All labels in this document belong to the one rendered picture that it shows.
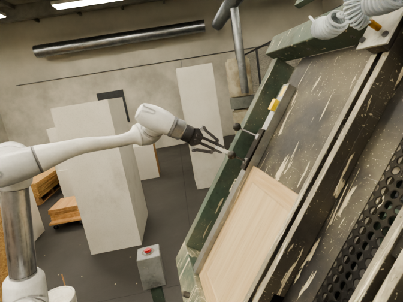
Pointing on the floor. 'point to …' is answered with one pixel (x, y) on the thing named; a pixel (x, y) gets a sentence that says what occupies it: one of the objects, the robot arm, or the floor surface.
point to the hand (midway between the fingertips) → (222, 150)
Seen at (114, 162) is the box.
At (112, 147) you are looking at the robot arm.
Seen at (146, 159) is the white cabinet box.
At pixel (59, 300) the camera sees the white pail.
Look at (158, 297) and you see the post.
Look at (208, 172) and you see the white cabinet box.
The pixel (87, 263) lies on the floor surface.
